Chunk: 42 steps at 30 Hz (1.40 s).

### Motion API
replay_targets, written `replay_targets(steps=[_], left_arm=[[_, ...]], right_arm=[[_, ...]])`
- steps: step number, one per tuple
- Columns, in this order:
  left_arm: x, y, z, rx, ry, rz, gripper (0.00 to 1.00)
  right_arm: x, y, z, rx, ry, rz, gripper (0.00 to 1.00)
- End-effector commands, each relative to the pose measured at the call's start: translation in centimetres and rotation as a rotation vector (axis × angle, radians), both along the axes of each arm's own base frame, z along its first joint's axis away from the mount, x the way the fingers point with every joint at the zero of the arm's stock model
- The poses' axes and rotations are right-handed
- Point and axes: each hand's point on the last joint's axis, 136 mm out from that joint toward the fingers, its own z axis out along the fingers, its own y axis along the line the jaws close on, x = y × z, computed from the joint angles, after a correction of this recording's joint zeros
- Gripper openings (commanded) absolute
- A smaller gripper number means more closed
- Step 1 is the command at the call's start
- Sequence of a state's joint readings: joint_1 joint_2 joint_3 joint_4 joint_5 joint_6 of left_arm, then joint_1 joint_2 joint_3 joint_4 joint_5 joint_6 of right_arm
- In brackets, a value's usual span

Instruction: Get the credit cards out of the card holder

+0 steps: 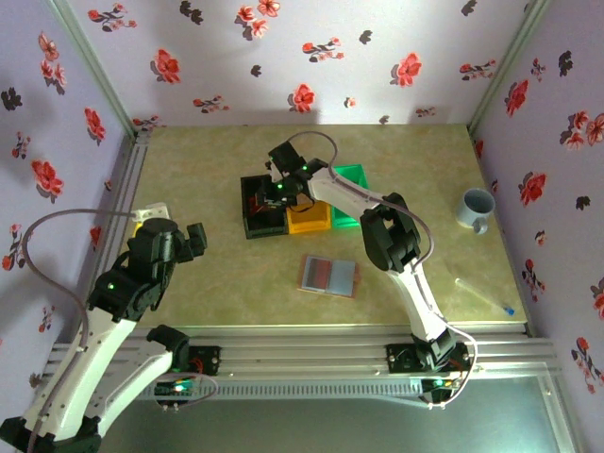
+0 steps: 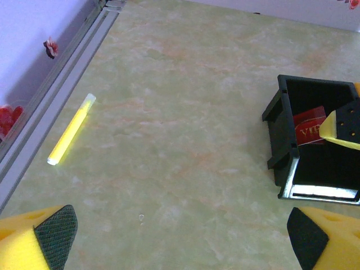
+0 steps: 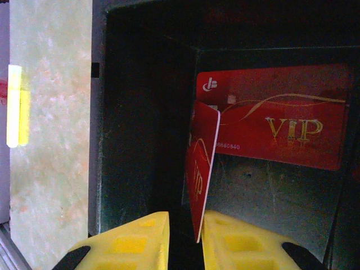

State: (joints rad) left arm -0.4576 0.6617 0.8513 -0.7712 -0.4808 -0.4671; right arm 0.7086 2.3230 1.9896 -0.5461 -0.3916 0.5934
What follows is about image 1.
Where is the left circuit board green light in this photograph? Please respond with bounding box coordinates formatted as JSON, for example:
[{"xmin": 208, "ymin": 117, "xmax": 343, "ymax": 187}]
[{"xmin": 154, "ymin": 380, "xmax": 199, "ymax": 397}]

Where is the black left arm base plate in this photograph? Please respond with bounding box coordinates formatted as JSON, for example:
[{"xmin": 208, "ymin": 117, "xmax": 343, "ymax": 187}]
[{"xmin": 186, "ymin": 345, "xmax": 223, "ymax": 378}]

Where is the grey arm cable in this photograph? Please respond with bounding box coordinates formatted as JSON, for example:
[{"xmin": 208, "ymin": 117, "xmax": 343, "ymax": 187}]
[
  {"xmin": 21, "ymin": 209, "xmax": 219, "ymax": 453},
  {"xmin": 285, "ymin": 131, "xmax": 478, "ymax": 410}
]

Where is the slotted grey cable duct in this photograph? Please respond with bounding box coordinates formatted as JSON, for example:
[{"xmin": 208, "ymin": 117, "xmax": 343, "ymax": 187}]
[{"xmin": 63, "ymin": 377, "xmax": 426, "ymax": 402}]

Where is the right circuit board green light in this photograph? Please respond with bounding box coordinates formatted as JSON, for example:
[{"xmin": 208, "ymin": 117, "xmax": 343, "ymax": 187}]
[{"xmin": 421, "ymin": 376, "xmax": 463, "ymax": 393}]

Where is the green plastic bin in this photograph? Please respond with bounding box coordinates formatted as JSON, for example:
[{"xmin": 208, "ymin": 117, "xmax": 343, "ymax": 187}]
[{"xmin": 329, "ymin": 163, "xmax": 374, "ymax": 231}]

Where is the grey right arm cable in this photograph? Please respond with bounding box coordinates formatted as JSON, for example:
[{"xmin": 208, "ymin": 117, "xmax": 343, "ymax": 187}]
[{"xmin": 285, "ymin": 131, "xmax": 478, "ymax": 410}]

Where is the aluminium side rail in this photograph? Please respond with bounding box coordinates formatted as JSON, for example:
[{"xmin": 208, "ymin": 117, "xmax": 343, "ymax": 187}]
[{"xmin": 77, "ymin": 130, "xmax": 152, "ymax": 327}]

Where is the light blue ceramic mug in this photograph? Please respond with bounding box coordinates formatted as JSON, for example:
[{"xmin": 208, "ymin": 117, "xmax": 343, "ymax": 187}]
[{"xmin": 455, "ymin": 187, "xmax": 496, "ymax": 236}]

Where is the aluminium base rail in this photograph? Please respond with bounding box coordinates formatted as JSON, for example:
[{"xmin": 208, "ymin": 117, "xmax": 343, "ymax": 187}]
[{"xmin": 44, "ymin": 323, "xmax": 562, "ymax": 384}]

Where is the grey left arm cable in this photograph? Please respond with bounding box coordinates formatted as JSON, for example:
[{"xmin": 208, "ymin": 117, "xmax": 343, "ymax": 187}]
[{"xmin": 21, "ymin": 209, "xmax": 219, "ymax": 453}]

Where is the circuit board green light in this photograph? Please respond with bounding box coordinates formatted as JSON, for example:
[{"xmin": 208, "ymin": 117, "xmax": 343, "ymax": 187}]
[
  {"xmin": 421, "ymin": 376, "xmax": 463, "ymax": 393},
  {"xmin": 154, "ymin": 380, "xmax": 199, "ymax": 397}
]

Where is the right aluminium corner post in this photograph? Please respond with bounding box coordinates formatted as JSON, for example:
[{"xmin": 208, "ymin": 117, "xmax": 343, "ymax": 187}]
[{"xmin": 466, "ymin": 0, "xmax": 551, "ymax": 136}]

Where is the left aluminium corner post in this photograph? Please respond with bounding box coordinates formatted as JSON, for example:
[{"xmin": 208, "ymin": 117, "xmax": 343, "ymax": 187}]
[{"xmin": 46, "ymin": 0, "xmax": 145, "ymax": 141}]

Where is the orange plastic bin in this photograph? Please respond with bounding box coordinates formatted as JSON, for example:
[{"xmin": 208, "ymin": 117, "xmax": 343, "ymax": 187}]
[{"xmin": 285, "ymin": 197, "xmax": 332, "ymax": 236}]

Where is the grey card holder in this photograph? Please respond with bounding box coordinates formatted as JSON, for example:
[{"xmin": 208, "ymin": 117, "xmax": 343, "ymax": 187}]
[{"xmin": 295, "ymin": 254, "xmax": 361, "ymax": 299}]

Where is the black plastic bin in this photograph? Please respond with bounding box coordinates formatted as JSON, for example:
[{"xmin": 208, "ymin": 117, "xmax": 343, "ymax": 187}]
[{"xmin": 241, "ymin": 174, "xmax": 290, "ymax": 241}]

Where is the dark red card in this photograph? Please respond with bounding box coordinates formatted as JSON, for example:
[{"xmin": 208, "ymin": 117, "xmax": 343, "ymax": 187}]
[{"xmin": 305, "ymin": 257, "xmax": 330, "ymax": 289}]

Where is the aluminium corner post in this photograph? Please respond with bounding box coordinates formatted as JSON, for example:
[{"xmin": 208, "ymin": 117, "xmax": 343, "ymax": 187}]
[
  {"xmin": 46, "ymin": 0, "xmax": 145, "ymax": 141},
  {"xmin": 466, "ymin": 0, "xmax": 551, "ymax": 136}
]

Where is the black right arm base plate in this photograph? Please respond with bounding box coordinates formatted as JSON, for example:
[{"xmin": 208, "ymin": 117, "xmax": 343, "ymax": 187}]
[{"xmin": 385, "ymin": 343, "xmax": 426, "ymax": 375}]

